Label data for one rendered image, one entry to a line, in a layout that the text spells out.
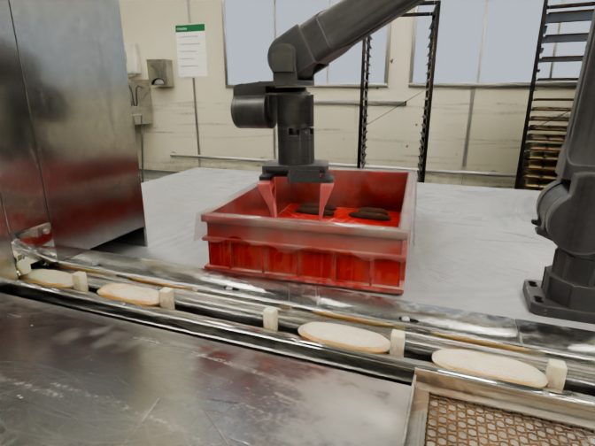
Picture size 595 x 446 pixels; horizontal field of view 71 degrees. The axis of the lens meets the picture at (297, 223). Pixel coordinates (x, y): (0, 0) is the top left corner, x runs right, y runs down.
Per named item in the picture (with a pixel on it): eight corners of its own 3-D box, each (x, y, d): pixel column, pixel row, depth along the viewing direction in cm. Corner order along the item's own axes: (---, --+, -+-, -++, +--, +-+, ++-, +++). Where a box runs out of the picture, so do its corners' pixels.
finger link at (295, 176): (333, 229, 66) (334, 170, 63) (288, 228, 66) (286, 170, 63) (333, 217, 72) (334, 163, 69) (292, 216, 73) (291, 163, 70)
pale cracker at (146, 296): (173, 296, 54) (172, 288, 53) (153, 310, 50) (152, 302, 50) (112, 284, 57) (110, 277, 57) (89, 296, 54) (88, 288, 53)
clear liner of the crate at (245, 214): (415, 209, 103) (419, 170, 100) (411, 299, 58) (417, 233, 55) (285, 200, 111) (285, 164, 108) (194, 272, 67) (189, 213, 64)
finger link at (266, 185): (303, 228, 66) (302, 170, 63) (258, 228, 67) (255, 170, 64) (305, 216, 72) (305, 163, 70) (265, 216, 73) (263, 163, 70)
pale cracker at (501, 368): (543, 370, 39) (544, 359, 39) (551, 396, 36) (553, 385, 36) (432, 348, 43) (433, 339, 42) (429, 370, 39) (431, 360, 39)
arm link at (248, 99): (293, 42, 57) (314, 48, 64) (220, 46, 61) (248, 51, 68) (295, 132, 60) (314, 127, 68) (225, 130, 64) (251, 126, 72)
